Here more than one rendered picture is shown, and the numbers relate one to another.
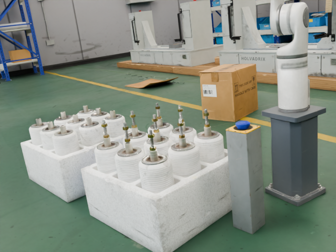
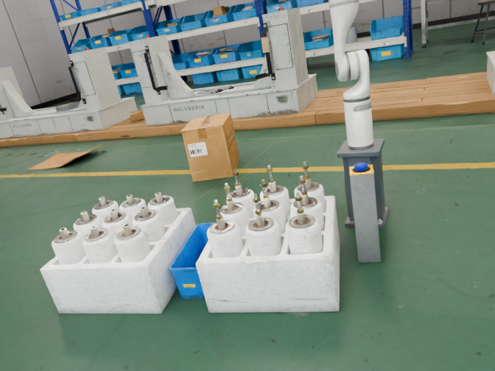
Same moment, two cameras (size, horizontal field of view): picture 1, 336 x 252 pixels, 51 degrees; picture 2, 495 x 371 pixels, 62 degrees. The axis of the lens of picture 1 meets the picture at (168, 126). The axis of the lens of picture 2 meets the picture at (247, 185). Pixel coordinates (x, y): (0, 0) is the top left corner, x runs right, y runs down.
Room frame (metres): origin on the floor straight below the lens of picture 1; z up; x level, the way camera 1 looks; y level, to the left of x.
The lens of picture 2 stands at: (0.16, 0.70, 0.80)
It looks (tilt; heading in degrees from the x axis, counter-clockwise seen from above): 22 degrees down; 328
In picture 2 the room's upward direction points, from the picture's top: 11 degrees counter-clockwise
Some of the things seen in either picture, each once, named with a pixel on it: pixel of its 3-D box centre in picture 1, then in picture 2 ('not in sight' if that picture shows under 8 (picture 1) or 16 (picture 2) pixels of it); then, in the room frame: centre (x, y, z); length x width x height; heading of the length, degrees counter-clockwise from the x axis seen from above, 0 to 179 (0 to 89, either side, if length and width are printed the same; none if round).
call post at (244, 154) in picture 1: (246, 179); (364, 215); (0.95, -0.21, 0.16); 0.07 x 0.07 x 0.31; 41
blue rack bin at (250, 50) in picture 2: not in sight; (256, 48); (5.20, -3.11, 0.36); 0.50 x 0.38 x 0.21; 119
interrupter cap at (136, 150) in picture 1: (129, 152); (261, 224); (1.04, 0.13, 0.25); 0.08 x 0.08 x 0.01
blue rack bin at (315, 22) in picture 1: (319, 18); (205, 57); (5.94, -2.65, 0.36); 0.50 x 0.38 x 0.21; 120
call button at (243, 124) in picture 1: (242, 125); (361, 167); (0.95, -0.21, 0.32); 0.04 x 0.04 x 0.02
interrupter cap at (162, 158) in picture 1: (154, 159); (302, 221); (0.95, 0.05, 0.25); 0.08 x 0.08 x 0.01
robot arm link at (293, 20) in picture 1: (291, 32); (355, 77); (1.12, -0.41, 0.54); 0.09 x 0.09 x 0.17; 51
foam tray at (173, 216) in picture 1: (163, 184); (275, 249); (1.12, 0.04, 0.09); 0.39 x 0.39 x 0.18; 41
